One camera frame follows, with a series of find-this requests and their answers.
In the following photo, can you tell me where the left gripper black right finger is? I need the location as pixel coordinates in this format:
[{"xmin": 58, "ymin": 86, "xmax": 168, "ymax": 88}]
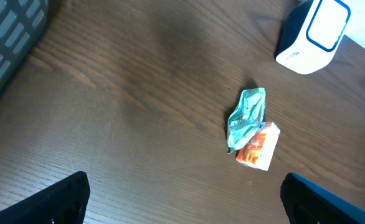
[{"xmin": 280, "ymin": 172, "xmax": 365, "ymax": 224}]

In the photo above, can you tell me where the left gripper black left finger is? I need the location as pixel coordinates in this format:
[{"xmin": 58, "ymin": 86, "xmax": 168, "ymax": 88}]
[{"xmin": 0, "ymin": 171, "xmax": 90, "ymax": 224}]

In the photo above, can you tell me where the orange white snack packet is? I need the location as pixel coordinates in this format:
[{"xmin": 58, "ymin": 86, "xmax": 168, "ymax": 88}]
[{"xmin": 235, "ymin": 122, "xmax": 280, "ymax": 171}]

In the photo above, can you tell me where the teal snack wrapper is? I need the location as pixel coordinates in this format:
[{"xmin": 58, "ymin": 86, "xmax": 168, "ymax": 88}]
[{"xmin": 227, "ymin": 88, "xmax": 266, "ymax": 154}]

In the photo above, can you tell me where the white barcode scanner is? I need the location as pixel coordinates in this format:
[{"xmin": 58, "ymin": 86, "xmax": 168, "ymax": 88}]
[{"xmin": 275, "ymin": 0, "xmax": 351, "ymax": 75}]

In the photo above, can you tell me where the dark grey plastic basket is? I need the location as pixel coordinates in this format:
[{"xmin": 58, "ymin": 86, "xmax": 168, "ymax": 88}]
[{"xmin": 0, "ymin": 0, "xmax": 50, "ymax": 92}]

